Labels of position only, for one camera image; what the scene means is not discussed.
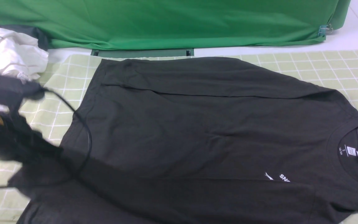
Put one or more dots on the dark gray long-sleeved shirt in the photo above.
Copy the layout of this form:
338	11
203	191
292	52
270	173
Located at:
209	140

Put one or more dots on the green backdrop cloth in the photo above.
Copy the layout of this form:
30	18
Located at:
175	24

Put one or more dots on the light green checkered tablecloth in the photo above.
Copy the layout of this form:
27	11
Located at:
71	77

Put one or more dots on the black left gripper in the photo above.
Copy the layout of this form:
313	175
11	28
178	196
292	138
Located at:
20	143

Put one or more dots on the crumpled white shirt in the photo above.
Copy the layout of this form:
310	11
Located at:
20	56

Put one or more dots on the teal binder clip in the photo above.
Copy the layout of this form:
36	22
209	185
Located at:
324	30

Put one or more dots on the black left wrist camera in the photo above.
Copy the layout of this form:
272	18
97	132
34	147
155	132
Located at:
13	91

